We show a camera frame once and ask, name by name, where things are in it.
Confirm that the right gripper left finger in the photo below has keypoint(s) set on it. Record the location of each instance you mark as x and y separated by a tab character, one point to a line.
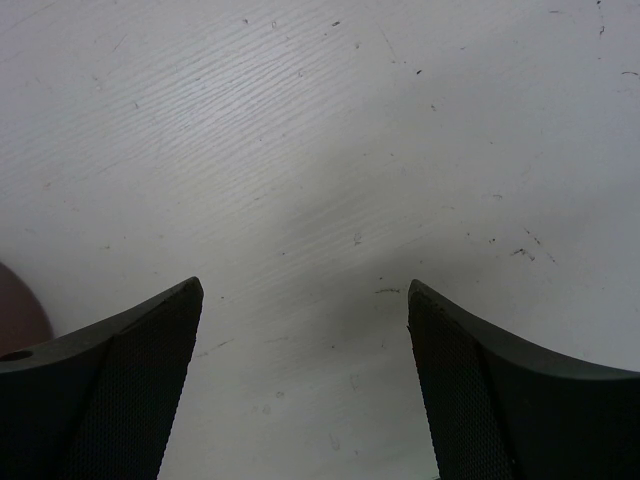
100	402

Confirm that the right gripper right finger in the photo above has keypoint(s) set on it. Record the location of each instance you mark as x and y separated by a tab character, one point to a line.
501	407

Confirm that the brown plastic bin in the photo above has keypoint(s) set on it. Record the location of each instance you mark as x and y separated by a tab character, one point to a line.
24	322

